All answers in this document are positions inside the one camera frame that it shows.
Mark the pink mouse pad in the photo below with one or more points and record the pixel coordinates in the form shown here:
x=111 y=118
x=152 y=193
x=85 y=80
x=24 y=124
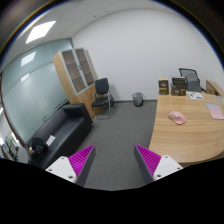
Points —
x=215 y=111

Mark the black visitor chair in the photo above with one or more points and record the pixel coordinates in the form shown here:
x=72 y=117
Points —
x=102 y=94

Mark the brown box left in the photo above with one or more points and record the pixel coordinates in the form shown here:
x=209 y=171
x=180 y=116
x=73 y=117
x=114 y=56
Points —
x=163 y=86

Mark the dark stacked boxes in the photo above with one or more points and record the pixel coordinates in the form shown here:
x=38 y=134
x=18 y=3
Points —
x=178 y=86

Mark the wooden glass-door cabinet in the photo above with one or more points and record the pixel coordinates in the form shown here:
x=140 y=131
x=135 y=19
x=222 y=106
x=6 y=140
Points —
x=76 y=76

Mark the printed leaflet on desk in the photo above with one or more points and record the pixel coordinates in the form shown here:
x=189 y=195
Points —
x=194 y=95

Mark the ceiling light panel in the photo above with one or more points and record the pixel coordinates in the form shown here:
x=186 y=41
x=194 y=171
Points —
x=39 y=31

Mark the white paper on sofa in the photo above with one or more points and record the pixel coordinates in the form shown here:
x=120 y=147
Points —
x=50 y=140

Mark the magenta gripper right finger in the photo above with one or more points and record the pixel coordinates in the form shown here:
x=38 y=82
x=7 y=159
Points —
x=153 y=166

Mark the black mesh office chair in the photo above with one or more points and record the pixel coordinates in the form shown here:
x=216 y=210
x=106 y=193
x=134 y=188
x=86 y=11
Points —
x=192 y=80

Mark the grey mesh waste bin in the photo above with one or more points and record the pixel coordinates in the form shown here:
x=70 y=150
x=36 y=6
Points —
x=137 y=99

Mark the pink computer mouse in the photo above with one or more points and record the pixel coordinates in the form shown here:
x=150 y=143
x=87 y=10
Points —
x=177 y=117

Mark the black leather sofa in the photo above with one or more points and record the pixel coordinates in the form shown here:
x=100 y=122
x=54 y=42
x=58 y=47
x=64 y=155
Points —
x=69 y=126

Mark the black bag on sofa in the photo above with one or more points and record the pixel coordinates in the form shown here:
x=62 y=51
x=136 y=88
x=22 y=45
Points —
x=38 y=148

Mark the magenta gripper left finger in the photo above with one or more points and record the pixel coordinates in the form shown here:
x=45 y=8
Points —
x=74 y=168

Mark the wooden office desk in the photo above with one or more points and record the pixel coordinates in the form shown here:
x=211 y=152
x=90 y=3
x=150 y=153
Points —
x=200 y=139

